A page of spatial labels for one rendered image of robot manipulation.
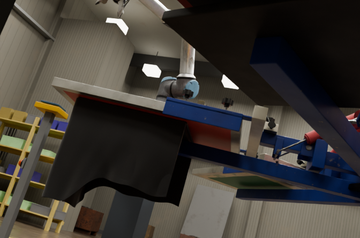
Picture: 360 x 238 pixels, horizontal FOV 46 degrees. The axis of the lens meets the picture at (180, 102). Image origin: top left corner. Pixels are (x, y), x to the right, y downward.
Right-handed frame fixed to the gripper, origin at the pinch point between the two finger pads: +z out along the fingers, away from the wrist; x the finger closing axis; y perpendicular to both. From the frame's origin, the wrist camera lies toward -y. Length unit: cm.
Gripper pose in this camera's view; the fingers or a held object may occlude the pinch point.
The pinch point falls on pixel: (105, 9)
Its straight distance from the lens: 224.7
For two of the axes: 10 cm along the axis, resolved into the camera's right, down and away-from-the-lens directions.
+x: -8.4, -4.8, 2.7
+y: 1.1, 3.3, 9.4
